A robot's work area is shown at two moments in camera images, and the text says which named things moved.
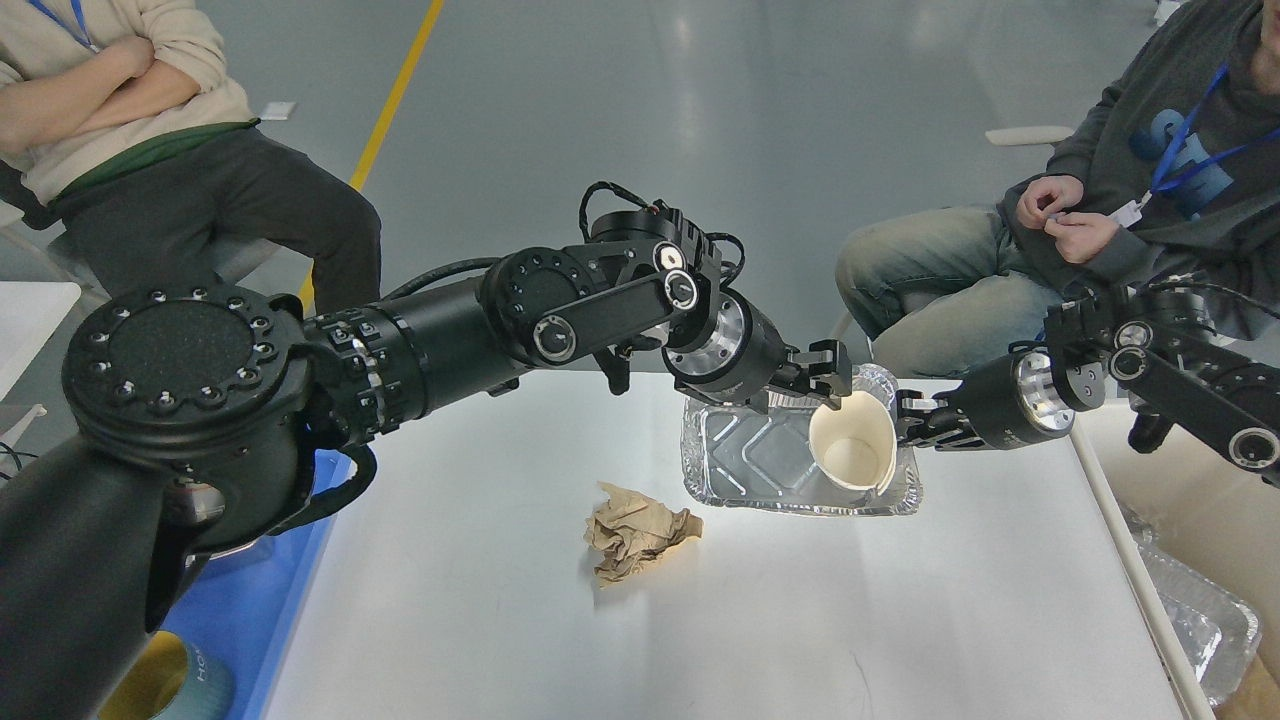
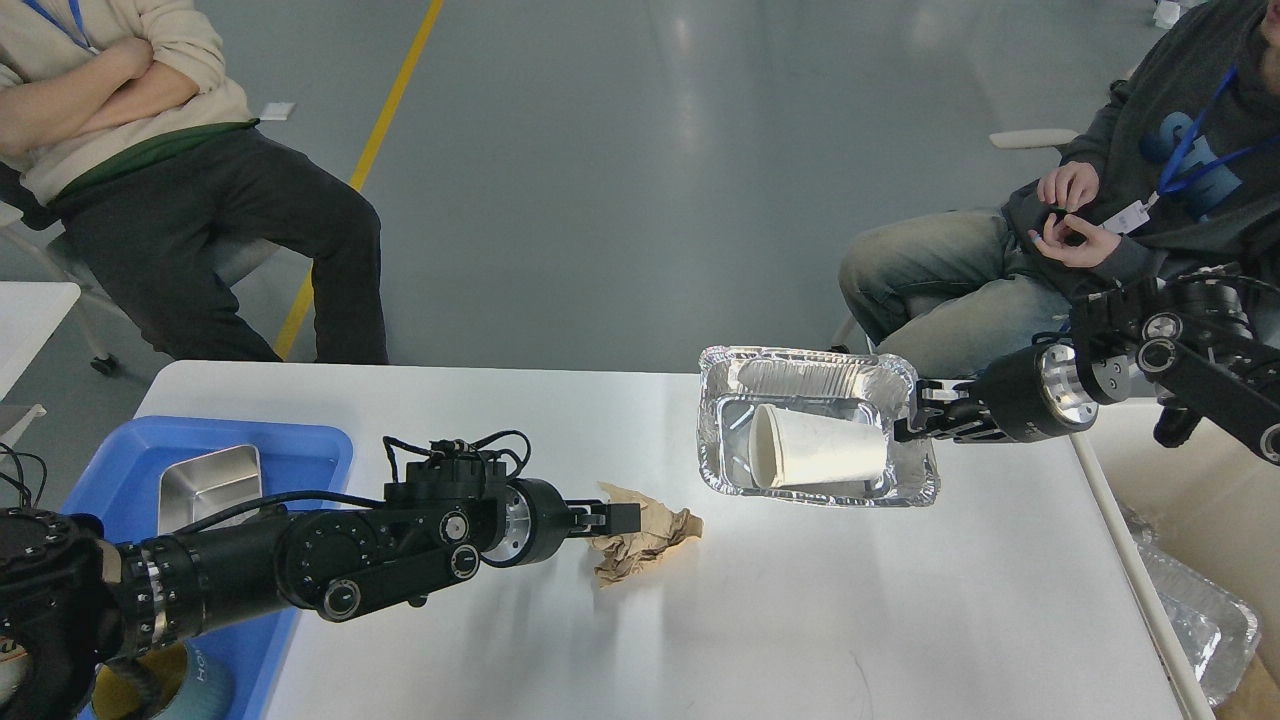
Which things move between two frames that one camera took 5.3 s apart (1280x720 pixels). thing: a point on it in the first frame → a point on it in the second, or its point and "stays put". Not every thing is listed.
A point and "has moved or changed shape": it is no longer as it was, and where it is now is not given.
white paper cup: x=856 y=444 has moved or changed shape
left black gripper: x=744 y=352 → x=539 y=519
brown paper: x=631 y=529 stays put
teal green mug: x=172 y=679 stays put
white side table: x=30 y=312 stays put
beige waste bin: x=1216 y=514 stays put
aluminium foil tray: x=735 y=455 has moved or changed shape
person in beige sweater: x=121 y=117 stays put
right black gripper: x=1009 y=402 stays put
